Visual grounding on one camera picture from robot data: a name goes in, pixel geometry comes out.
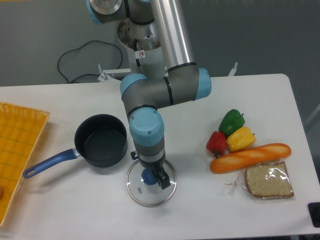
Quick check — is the yellow plastic basket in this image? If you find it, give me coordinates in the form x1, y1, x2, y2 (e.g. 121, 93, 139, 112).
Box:
0, 102, 50, 226

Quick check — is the bagged bread slice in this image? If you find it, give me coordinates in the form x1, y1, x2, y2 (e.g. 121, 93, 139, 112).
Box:
225, 161, 295, 201

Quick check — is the dark saucepan blue handle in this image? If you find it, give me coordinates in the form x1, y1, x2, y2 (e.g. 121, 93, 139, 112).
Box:
23, 114, 128, 179

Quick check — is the green bell pepper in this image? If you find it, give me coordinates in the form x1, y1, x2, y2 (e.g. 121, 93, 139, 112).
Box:
218, 109, 245, 138

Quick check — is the black cable on floor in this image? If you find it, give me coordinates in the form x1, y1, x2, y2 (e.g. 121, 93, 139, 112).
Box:
57, 40, 124, 84

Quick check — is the red bell pepper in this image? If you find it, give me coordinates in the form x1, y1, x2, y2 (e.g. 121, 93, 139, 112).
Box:
206, 131, 227, 158

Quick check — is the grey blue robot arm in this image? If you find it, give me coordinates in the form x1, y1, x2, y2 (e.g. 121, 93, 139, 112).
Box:
86, 0, 212, 189

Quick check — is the orange baguette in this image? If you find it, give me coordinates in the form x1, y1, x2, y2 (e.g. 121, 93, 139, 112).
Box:
209, 143, 292, 174

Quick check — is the glass lid blue knob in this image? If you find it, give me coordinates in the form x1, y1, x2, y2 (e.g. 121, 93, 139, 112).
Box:
126, 160, 177, 208

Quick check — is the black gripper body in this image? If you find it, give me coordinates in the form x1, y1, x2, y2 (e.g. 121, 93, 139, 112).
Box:
139, 156, 166, 173

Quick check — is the black device at table edge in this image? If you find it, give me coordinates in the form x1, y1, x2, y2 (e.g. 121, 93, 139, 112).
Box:
307, 202, 320, 228

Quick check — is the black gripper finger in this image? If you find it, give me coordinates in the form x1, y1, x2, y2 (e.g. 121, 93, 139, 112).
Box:
155, 168, 171, 190

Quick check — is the yellow bell pepper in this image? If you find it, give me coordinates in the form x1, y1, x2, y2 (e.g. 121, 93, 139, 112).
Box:
226, 126, 256, 152

